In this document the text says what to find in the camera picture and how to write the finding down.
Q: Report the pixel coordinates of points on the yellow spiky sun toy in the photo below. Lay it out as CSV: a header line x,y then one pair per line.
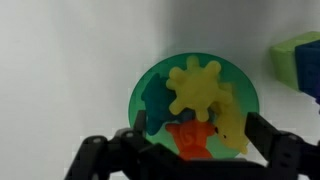
x,y
196,87

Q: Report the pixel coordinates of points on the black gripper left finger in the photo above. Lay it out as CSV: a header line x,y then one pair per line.
x,y
132,154

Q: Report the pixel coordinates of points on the blue block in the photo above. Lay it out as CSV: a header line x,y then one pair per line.
x,y
308,68

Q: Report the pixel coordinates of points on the green cube block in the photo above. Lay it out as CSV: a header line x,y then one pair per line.
x,y
282,56

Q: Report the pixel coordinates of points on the yellow duck toy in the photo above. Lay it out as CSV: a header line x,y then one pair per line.
x,y
230,126

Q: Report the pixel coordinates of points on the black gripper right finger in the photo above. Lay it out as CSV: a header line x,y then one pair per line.
x,y
288,154

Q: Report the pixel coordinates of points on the teal sea creature toy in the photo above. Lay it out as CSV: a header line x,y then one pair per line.
x,y
157,98

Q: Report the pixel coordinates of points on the orange snail toy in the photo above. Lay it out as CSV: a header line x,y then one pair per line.
x,y
190,138

